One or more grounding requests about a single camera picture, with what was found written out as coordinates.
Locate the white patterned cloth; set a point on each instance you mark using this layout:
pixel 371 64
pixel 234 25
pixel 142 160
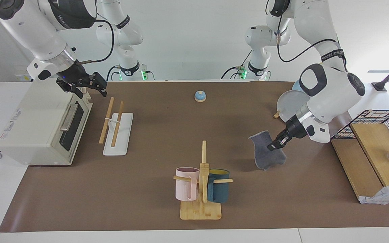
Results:
pixel 387 197

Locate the wooden plate rack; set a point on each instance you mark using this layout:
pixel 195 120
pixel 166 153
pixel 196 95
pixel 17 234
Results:
pixel 276 115

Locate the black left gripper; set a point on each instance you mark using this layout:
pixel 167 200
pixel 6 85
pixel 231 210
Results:
pixel 295 130

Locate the wooden mug tree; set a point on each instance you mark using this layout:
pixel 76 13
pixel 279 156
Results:
pixel 201 212

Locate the blue call bell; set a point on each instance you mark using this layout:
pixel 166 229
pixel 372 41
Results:
pixel 200 97

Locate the pink mug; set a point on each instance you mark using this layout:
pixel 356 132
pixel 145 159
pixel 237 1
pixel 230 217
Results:
pixel 184 189

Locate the dark teal mug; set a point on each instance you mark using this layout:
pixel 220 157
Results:
pixel 219 192

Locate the brown table mat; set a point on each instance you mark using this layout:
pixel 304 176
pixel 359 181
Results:
pixel 147 189

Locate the white power strip box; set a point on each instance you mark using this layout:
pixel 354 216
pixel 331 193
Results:
pixel 22 78

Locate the beige toaster oven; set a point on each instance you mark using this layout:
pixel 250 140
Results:
pixel 29 128

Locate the pale grey plate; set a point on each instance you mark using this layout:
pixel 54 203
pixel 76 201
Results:
pixel 289 104

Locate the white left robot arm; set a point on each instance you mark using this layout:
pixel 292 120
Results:
pixel 333 91

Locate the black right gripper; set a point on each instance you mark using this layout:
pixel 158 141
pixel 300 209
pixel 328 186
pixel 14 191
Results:
pixel 74 77

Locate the white base wooden towel rack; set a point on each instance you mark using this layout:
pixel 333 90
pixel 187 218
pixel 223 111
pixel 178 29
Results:
pixel 118 145

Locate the purple and grey towel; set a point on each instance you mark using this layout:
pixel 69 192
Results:
pixel 265 158

